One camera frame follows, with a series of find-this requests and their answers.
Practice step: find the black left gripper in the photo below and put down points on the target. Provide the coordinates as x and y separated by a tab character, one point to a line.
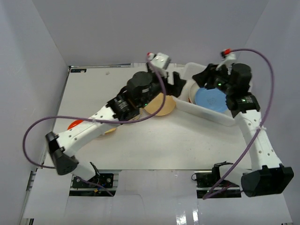
168	82

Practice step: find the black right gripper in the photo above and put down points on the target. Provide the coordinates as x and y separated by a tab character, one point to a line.
201	78

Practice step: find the cream round plate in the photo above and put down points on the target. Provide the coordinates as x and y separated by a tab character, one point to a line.
192	92

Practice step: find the blue round plate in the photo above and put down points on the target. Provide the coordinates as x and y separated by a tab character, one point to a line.
212	99

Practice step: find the yellow square panda plate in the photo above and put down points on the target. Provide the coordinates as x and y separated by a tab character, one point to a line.
107	132

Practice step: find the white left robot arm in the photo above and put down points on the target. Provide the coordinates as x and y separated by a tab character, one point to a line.
63	146

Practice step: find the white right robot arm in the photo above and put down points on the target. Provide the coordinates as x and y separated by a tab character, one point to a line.
258	171

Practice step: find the white plastic bin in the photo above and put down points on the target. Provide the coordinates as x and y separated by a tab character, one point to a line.
183	104

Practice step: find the beige floral small plate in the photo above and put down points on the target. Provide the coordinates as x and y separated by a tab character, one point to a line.
138	116

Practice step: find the black label sticker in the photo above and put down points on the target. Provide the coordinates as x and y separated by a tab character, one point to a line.
78	70

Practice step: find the orange round plate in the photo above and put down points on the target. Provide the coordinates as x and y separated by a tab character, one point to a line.
74	123

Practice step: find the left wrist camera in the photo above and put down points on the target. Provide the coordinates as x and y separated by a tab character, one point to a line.
159	60

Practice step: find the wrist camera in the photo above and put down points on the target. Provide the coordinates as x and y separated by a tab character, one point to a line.
228	58
159	60

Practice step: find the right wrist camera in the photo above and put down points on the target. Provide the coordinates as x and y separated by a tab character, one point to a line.
228	58

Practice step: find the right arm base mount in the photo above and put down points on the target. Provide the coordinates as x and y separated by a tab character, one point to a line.
205	179

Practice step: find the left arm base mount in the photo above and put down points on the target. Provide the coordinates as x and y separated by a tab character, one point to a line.
102	185

